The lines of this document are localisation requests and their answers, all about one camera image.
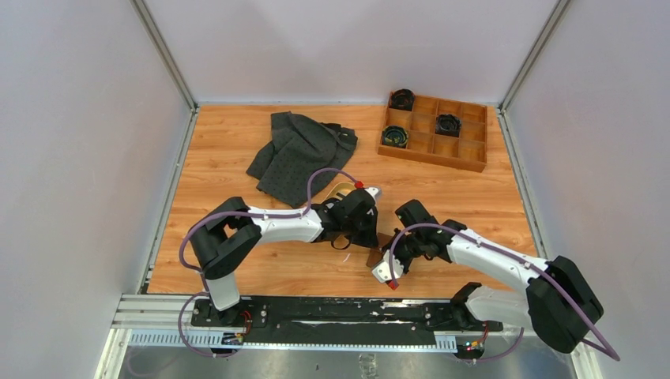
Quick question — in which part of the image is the oval wooden card tray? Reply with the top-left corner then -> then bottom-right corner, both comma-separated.
326,182 -> 356,201

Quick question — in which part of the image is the brown leather card holder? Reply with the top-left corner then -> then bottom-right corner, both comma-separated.
367,233 -> 394,268

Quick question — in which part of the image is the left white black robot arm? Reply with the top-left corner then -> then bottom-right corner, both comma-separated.
183,186 -> 382,326

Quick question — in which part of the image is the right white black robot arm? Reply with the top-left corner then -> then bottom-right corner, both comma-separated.
371,200 -> 604,353

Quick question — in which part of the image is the dark grey dotted cloth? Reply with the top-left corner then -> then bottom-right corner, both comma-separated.
247,111 -> 358,208

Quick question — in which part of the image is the dark green coiled belt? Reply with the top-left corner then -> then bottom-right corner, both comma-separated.
381,125 -> 408,148

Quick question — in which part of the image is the wooden compartment tray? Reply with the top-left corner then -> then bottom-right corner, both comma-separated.
377,91 -> 488,172

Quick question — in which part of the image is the black coiled belt middle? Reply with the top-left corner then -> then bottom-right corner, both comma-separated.
435,114 -> 462,137

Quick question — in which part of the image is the black coiled belt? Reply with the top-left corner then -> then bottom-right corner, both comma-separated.
389,88 -> 416,111
435,114 -> 462,137

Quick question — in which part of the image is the black coiled belt top left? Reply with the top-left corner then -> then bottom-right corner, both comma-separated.
389,88 -> 416,111

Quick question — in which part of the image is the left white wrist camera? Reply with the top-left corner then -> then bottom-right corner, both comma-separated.
364,186 -> 382,203

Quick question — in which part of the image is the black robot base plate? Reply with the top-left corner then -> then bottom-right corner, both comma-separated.
189,296 -> 503,346

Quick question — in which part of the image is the aluminium frame rail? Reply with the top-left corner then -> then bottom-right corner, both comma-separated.
111,292 -> 589,339

